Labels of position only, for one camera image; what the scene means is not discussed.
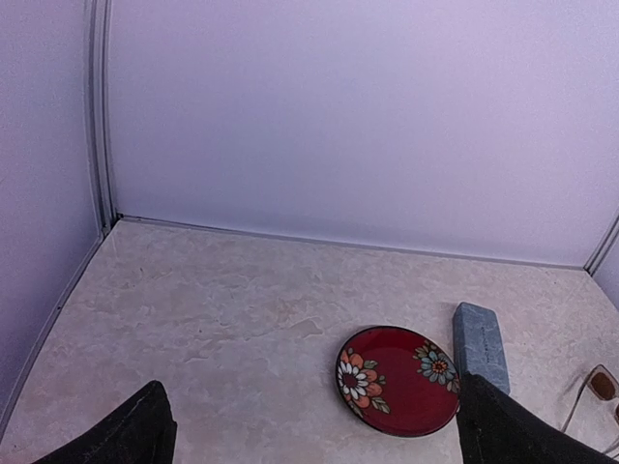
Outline metal corner post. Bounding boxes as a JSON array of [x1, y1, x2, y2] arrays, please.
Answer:
[[85, 1, 118, 237], [583, 212, 619, 276]]

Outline blue-grey hard glasses case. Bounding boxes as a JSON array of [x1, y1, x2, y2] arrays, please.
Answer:
[[452, 302, 511, 395]]

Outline left metal corner post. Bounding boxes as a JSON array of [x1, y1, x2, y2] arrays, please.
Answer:
[[85, 1, 118, 237]]

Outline red floral plate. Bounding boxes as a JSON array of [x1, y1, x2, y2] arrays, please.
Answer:
[[335, 326, 460, 438]]

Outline brown tinted sunglasses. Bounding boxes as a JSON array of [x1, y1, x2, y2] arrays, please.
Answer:
[[560, 363, 618, 433]]

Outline right metal corner post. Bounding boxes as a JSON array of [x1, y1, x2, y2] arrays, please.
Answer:
[[583, 212, 619, 276]]

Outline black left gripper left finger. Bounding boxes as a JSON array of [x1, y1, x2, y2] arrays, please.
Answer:
[[38, 380, 177, 464]]

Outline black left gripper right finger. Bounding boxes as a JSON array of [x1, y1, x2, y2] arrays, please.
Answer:
[[457, 373, 613, 464]]

